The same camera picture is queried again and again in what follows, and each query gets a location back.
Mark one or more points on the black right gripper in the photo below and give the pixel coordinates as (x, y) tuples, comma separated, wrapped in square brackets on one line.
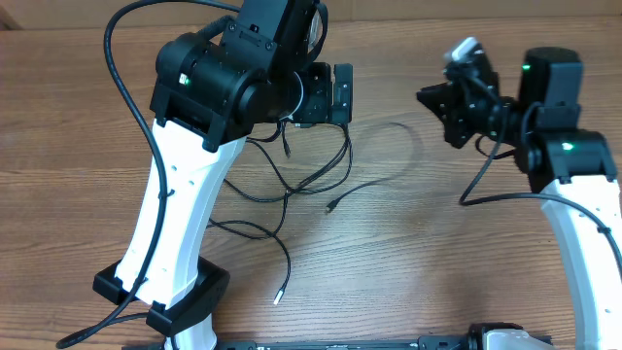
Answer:
[(460, 110)]

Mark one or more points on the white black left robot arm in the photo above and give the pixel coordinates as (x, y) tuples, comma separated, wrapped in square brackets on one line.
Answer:
[(259, 63)]

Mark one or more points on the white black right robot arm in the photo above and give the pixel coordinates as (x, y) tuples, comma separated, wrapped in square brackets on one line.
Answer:
[(571, 170)]

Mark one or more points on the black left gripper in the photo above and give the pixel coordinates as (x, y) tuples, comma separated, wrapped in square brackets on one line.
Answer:
[(318, 109)]

